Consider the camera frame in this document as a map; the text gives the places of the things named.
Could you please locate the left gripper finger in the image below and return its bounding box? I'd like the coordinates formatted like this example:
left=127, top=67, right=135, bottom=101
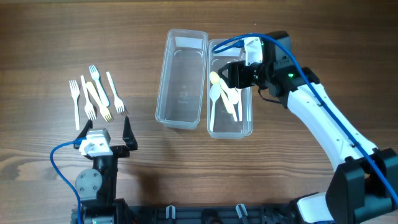
left=73, top=119, right=93, bottom=149
left=123, top=116, right=137, bottom=151

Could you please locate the yellow plastic spoon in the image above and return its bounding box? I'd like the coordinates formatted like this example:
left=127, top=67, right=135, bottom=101
left=210, top=72, right=233, bottom=114

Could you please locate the white plastic spoon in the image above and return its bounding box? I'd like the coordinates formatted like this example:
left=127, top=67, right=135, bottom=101
left=227, top=88, right=238, bottom=105
left=210, top=83, right=221, bottom=131

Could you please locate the white plastic fork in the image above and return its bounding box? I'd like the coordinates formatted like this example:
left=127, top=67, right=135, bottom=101
left=106, top=72, right=128, bottom=116
left=69, top=80, right=80, bottom=130
left=80, top=75, right=96, bottom=121

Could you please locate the light blue plastic fork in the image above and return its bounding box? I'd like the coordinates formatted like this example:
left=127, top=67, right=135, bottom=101
left=88, top=65, right=109, bottom=107

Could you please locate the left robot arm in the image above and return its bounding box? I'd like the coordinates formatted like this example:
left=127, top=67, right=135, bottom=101
left=70, top=117, right=139, bottom=224

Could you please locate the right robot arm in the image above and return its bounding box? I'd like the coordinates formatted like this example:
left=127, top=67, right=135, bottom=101
left=212, top=31, right=397, bottom=223

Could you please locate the right clear plastic container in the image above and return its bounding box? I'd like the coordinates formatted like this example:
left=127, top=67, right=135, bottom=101
left=207, top=39, right=253, bottom=139

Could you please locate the clear plastic container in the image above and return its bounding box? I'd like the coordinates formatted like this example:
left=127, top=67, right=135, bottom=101
left=155, top=29, right=208, bottom=129
left=207, top=39, right=253, bottom=139

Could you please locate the left clear plastic container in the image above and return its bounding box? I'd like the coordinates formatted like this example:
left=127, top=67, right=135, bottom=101
left=155, top=29, right=208, bottom=129

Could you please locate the yellow plastic fork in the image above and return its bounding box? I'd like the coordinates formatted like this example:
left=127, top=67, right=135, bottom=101
left=86, top=82, right=113, bottom=122

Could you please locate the left blue cable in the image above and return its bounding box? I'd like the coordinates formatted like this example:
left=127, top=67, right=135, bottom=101
left=49, top=139, right=84, bottom=224

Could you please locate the blue cable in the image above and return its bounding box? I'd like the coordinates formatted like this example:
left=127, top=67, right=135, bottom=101
left=211, top=32, right=398, bottom=209
left=49, top=139, right=84, bottom=224

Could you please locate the right blue cable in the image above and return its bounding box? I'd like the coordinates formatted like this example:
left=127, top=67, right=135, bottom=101
left=211, top=32, right=398, bottom=209

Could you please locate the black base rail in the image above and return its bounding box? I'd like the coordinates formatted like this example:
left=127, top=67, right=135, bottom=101
left=71, top=204, right=299, bottom=224

